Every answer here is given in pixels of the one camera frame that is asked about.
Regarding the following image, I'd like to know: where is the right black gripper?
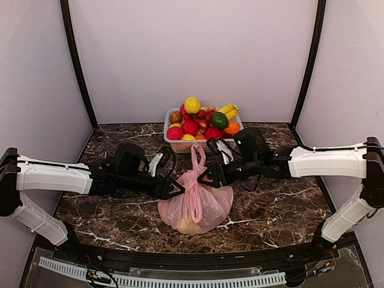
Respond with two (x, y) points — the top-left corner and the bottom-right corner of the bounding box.
(197, 155), (261, 188)

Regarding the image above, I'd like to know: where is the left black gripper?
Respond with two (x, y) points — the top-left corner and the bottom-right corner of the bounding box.
(118, 172), (185, 200)

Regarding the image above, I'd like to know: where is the pink plastic bag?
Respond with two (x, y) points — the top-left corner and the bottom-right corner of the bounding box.
(158, 143), (233, 235)

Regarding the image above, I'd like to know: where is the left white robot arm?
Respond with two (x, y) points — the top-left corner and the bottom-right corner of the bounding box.
(1, 144), (185, 262)

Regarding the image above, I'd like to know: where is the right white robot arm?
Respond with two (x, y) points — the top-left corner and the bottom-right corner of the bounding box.
(198, 137), (383, 260)

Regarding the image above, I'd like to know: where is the red fruit front right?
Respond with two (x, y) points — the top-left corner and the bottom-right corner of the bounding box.
(205, 127), (223, 140)

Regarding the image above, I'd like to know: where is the orange fruit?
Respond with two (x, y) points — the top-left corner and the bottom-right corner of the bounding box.
(223, 122), (241, 135)

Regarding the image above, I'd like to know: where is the pink fruit front left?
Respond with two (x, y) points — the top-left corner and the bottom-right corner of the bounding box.
(167, 127), (184, 140)

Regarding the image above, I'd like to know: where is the pink fruit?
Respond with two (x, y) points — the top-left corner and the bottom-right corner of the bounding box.
(167, 127), (184, 140)
(179, 104), (187, 116)

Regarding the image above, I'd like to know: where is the yellow fruit left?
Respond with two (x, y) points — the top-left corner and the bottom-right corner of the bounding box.
(169, 123), (182, 128)

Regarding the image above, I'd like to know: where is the pink fruit back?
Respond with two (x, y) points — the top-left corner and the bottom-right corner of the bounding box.
(179, 104), (187, 116)

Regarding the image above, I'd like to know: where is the white plastic basket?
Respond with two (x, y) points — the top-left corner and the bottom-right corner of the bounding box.
(163, 108), (244, 154)

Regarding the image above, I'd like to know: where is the small yellow lemon front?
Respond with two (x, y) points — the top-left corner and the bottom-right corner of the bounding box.
(181, 134), (196, 141)

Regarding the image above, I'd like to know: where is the red apple centre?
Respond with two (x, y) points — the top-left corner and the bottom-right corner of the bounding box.
(181, 120), (199, 136)

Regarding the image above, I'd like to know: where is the green lime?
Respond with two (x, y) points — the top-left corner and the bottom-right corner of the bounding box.
(210, 112), (229, 130)

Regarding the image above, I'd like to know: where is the yellow banana bunch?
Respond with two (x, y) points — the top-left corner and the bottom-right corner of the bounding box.
(217, 104), (239, 121)

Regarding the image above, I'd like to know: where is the large yellow lemon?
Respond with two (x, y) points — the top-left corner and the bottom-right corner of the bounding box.
(184, 97), (201, 114)

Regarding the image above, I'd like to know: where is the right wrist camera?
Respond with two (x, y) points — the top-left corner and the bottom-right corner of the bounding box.
(206, 138), (235, 164)

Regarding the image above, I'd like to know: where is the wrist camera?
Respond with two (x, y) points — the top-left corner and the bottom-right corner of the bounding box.
(148, 146), (172, 177)
(206, 138), (235, 164)

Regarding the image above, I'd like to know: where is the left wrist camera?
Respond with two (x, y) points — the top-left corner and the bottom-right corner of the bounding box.
(148, 146), (172, 177)

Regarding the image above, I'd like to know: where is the black front rail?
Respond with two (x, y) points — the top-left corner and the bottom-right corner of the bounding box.
(50, 236), (358, 275)

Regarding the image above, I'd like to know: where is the white cable duct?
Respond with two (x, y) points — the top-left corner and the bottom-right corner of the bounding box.
(38, 256), (287, 287)

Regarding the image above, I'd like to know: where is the right black frame post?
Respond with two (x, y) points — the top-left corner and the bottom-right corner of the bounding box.
(290, 0), (326, 130)

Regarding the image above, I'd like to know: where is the black frame post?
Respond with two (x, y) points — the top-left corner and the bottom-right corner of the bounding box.
(290, 0), (326, 130)
(60, 0), (98, 130)

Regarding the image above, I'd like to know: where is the left black frame post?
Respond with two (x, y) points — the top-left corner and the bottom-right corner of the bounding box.
(60, 0), (98, 130)

